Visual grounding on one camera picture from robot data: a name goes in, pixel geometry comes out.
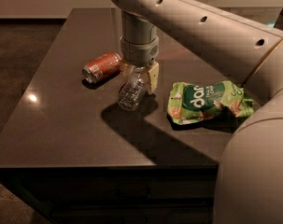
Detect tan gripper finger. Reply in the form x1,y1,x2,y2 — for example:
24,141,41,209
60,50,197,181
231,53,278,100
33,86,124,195
120,61,135,79
146,62,159,94

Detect clear plastic water bottle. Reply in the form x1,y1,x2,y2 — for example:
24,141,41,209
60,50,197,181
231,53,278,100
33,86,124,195
118,69,147,111

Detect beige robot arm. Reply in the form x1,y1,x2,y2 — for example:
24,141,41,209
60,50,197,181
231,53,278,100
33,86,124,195
111,0,283,224

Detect orange soda can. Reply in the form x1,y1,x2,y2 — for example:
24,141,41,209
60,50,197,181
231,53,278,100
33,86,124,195
82,52,120,84

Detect green snack bag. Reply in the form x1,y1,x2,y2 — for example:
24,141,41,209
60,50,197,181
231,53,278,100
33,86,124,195
167,81,254,125

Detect dark cabinet drawer front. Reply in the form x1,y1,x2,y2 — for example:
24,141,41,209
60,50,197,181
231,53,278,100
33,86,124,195
25,175,215,202

